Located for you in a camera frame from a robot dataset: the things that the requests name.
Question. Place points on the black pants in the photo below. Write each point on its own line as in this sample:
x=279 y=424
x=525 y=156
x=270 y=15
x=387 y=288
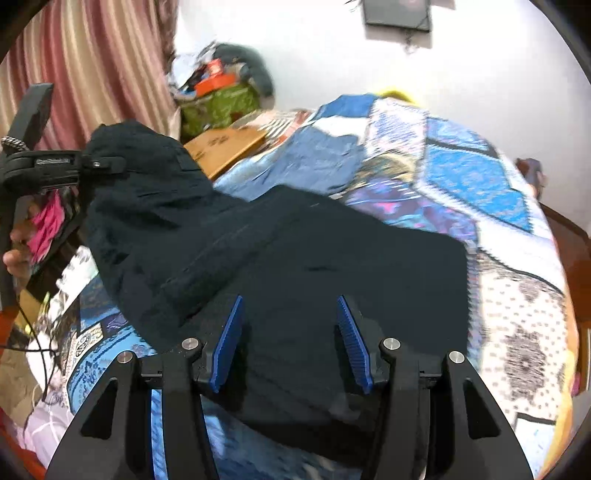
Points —
x=286 y=258

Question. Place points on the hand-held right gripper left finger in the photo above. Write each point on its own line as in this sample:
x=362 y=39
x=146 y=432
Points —
x=228 y=344

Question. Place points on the orange box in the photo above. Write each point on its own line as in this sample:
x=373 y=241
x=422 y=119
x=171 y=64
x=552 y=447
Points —
x=214 y=83

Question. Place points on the patchwork quilt bed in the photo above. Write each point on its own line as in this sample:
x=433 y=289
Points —
x=508 y=286

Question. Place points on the pile of clothes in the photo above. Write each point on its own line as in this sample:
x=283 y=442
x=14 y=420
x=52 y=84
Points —
x=187 y=74

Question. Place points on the small black wall monitor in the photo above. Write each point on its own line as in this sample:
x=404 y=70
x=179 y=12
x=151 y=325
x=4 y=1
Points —
x=397 y=14

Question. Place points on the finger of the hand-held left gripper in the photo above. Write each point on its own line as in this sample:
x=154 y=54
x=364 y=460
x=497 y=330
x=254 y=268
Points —
x=104 y=164

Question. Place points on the green patterned storage box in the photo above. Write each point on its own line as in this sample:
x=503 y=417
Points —
x=221 y=108

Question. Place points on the pink cloth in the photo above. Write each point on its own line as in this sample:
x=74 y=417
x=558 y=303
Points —
x=46 y=226

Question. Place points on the small red box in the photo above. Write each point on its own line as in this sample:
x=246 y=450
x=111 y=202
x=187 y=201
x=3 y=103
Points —
x=216 y=68

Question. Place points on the striped pink curtain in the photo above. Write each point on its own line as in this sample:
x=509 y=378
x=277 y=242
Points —
x=92 y=69

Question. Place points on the flat cardboard boxes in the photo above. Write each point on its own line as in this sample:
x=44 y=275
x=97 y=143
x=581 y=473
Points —
x=226 y=150

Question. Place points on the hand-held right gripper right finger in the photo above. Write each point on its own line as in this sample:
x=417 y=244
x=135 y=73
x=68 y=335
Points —
x=353 y=346

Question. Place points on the yellow foam tube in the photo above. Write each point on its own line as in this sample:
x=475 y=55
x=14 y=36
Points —
x=397 y=92

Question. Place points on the person's left hand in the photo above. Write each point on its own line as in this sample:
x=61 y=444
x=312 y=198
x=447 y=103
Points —
x=18 y=251

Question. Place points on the folded blue jeans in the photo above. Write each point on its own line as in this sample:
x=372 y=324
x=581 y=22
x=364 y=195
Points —
x=318 y=157

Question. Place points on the grey plush toy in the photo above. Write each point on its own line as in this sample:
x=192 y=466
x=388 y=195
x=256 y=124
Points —
x=251 y=64

